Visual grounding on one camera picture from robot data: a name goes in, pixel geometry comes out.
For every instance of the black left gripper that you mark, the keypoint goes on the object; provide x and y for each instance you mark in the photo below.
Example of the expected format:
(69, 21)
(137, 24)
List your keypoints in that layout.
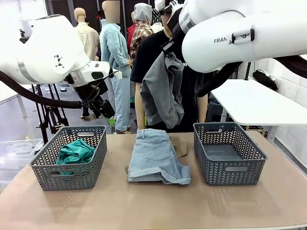
(100, 107)

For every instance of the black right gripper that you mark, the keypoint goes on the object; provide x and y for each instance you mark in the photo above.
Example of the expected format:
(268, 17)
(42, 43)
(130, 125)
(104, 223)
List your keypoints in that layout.
(177, 26)

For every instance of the teal top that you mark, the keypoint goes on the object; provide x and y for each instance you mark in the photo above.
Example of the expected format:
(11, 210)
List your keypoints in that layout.
(76, 151)

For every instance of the grey top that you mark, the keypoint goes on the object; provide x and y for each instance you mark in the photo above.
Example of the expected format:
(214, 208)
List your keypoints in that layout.
(160, 95)

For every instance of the light blue denim shorts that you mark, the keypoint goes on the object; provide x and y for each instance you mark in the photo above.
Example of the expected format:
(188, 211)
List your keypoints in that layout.
(153, 155)

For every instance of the beige trousers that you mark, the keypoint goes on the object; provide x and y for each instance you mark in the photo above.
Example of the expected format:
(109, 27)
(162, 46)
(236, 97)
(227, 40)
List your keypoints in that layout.
(181, 148)

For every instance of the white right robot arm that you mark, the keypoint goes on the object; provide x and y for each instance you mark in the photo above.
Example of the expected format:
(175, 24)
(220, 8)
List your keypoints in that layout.
(239, 24)

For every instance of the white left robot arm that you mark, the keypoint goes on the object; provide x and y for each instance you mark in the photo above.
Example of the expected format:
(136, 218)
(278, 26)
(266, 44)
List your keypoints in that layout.
(48, 48)

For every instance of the person's left forearm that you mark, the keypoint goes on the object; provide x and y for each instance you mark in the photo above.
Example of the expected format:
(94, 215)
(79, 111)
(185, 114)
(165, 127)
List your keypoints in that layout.
(202, 107)

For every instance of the person's right forearm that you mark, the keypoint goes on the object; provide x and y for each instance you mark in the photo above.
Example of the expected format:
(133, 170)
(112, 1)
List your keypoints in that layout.
(139, 100)

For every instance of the person's right hand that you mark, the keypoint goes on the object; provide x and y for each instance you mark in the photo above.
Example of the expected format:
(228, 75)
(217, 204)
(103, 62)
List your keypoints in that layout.
(141, 125)

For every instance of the mannequin in plaid shirt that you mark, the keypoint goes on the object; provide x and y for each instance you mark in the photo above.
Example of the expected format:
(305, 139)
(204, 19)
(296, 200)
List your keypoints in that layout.
(141, 31)

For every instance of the mannequin in blue fleece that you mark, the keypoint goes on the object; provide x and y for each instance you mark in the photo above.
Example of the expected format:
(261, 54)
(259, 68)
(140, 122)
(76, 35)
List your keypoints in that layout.
(115, 48)

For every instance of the person in black T-shirt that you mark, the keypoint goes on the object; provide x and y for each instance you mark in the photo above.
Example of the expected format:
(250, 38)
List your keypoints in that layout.
(192, 95)

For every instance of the grey plastic woven-pattern basket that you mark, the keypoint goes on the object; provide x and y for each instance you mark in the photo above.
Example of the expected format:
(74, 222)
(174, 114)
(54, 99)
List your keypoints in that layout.
(72, 178)
(227, 155)

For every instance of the black stand pole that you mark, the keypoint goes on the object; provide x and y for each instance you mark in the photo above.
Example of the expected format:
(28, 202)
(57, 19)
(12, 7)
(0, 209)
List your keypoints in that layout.
(247, 72)
(237, 74)

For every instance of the dark storage crate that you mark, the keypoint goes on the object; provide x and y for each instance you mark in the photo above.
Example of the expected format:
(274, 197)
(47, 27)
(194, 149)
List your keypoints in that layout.
(216, 110)

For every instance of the clear plastic storage box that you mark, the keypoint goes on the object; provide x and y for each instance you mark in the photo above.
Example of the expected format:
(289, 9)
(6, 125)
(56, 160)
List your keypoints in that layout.
(16, 153)

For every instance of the black garment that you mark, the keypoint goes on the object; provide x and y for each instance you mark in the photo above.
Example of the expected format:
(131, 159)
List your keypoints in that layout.
(265, 79)

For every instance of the white desk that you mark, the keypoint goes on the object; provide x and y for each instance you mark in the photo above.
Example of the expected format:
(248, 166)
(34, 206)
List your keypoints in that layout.
(9, 93)

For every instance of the white side table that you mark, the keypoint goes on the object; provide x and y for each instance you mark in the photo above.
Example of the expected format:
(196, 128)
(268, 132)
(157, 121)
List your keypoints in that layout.
(259, 103)

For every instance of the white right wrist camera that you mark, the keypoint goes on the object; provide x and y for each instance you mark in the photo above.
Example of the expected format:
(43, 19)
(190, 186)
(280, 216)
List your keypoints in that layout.
(163, 6)

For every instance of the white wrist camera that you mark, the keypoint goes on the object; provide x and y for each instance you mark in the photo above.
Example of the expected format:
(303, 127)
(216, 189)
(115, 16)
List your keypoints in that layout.
(117, 74)
(163, 6)

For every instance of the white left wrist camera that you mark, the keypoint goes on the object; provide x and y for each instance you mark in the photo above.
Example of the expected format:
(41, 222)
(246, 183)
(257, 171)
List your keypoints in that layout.
(117, 74)

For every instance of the black camera tripod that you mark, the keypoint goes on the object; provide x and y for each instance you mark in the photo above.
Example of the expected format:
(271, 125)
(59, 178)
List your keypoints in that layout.
(50, 115)

